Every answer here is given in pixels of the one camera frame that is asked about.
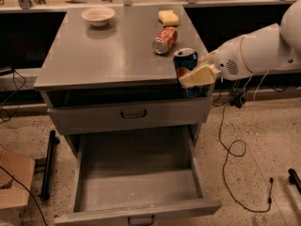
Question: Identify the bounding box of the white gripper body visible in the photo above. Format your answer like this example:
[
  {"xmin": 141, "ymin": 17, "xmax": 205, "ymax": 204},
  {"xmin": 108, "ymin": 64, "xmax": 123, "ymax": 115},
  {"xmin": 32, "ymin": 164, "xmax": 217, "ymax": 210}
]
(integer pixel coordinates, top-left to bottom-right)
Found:
[{"xmin": 214, "ymin": 35, "xmax": 252, "ymax": 81}]

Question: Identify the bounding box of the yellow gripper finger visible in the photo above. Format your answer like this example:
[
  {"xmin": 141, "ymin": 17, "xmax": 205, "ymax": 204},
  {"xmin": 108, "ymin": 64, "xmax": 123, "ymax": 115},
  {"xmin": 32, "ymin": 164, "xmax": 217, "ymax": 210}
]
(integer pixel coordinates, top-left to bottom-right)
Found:
[
  {"xmin": 179, "ymin": 64, "xmax": 221, "ymax": 89},
  {"xmin": 198, "ymin": 50, "xmax": 216, "ymax": 65}
]

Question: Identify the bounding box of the blue pepsi can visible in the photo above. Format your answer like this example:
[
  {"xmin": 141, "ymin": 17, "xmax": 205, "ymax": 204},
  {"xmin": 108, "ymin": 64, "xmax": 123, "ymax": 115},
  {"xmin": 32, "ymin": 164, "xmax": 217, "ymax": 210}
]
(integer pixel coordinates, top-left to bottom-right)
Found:
[{"xmin": 173, "ymin": 47, "xmax": 201, "ymax": 98}]

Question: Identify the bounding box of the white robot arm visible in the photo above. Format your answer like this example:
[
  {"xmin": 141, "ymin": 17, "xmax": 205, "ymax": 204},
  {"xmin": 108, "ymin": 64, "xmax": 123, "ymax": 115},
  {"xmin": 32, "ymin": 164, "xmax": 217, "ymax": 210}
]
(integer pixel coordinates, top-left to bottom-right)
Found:
[{"xmin": 179, "ymin": 0, "xmax": 301, "ymax": 89}]

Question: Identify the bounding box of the closed upper drawer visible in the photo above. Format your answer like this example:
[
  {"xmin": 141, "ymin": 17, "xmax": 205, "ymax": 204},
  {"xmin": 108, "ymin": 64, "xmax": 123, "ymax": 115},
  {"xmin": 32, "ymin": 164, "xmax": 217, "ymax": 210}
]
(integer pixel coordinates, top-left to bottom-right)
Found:
[{"xmin": 48, "ymin": 97, "xmax": 212, "ymax": 135}]

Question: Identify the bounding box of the orange soda can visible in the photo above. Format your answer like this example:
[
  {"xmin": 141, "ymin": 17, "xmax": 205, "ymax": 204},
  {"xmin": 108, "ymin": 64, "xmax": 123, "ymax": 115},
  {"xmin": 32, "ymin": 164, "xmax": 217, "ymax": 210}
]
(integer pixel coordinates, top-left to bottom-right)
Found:
[{"xmin": 151, "ymin": 26, "xmax": 178, "ymax": 55}]

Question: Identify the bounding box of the grey metal drawer cabinet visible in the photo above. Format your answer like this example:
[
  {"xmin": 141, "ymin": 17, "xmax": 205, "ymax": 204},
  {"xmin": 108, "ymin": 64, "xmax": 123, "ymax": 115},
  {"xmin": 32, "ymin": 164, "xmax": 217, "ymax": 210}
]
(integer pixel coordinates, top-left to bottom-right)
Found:
[{"xmin": 33, "ymin": 4, "xmax": 222, "ymax": 226}]

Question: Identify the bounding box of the open middle drawer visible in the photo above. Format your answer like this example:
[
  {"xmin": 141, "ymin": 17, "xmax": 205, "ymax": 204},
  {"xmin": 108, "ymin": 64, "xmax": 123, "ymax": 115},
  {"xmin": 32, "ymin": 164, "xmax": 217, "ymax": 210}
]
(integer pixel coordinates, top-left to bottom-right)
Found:
[{"xmin": 55, "ymin": 126, "xmax": 221, "ymax": 226}]

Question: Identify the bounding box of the yellow sponge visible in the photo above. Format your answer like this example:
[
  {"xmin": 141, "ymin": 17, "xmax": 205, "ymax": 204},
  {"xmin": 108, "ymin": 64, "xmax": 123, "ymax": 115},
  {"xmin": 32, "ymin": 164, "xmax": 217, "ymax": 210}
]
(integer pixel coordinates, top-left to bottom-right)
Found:
[{"xmin": 158, "ymin": 10, "xmax": 180, "ymax": 26}]

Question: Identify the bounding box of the beige paper bowl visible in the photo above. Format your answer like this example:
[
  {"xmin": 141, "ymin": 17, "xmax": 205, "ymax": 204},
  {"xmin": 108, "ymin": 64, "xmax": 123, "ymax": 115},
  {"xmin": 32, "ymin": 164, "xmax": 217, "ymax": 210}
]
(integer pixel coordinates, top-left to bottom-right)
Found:
[{"xmin": 81, "ymin": 7, "xmax": 115, "ymax": 26}]

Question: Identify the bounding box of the black bar at right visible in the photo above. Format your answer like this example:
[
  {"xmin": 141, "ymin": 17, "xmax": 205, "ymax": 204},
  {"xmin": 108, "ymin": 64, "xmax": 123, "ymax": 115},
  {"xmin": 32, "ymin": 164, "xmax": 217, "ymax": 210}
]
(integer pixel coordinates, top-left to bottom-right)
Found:
[{"xmin": 288, "ymin": 169, "xmax": 301, "ymax": 194}]

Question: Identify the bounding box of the black bar on floor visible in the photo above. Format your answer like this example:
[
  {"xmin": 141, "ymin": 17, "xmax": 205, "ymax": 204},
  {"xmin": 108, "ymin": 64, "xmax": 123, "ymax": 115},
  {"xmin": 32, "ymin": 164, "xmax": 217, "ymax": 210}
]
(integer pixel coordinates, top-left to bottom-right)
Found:
[{"xmin": 40, "ymin": 130, "xmax": 60, "ymax": 202}]

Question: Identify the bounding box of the cardboard box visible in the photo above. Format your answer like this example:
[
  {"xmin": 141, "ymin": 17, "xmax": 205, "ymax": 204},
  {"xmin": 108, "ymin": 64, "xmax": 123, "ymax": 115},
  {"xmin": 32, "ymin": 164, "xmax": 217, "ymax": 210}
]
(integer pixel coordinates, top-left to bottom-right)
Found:
[{"xmin": 0, "ymin": 146, "xmax": 35, "ymax": 226}]

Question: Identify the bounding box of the black cable on floor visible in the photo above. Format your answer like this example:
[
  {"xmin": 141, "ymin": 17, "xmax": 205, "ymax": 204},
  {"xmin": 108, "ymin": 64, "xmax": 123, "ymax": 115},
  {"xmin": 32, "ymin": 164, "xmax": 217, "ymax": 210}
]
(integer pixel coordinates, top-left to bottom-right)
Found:
[{"xmin": 218, "ymin": 103, "xmax": 275, "ymax": 214}]

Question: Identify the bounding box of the black cable at left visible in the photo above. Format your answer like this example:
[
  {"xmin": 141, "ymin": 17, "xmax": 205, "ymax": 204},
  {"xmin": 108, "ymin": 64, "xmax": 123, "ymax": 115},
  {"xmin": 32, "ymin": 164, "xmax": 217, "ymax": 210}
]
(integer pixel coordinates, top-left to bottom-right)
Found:
[{"xmin": 0, "ymin": 67, "xmax": 28, "ymax": 124}]

